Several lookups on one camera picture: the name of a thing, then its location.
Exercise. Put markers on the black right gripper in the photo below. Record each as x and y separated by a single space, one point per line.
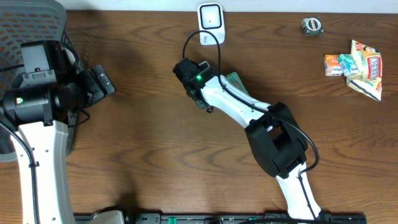
201 104

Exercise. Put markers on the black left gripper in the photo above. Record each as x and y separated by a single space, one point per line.
101 80

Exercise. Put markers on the teal snack packet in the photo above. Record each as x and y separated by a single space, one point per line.
235 80

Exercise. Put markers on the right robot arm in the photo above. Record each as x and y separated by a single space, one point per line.
276 141

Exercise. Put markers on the orange small snack packet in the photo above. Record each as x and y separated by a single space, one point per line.
332 67

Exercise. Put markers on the small teal tissue pack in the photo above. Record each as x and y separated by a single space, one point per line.
348 64

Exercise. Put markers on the large white snack bag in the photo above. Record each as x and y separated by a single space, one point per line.
369 78

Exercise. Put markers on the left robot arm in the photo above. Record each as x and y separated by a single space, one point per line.
51 91

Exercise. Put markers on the grey plastic mesh basket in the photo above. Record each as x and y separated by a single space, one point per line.
36 50

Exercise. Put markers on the white barcode scanner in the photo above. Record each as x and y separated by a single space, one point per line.
211 19

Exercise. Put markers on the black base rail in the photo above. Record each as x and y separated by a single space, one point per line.
155 218

